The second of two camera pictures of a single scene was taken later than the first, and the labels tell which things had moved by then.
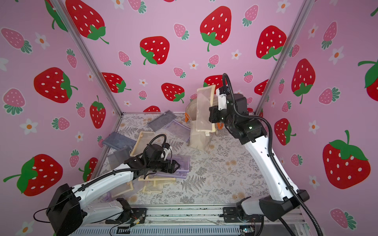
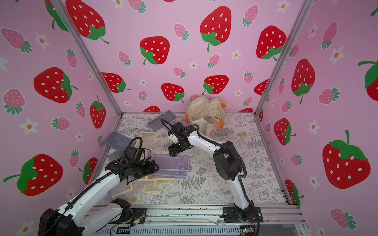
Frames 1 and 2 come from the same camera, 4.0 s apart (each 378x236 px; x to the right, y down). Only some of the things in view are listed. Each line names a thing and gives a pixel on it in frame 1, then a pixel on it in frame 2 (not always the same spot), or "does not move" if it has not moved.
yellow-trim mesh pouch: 143,139 does not move
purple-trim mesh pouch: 184,161 does not move
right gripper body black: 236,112 → 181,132
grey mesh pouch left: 118,141 does not move
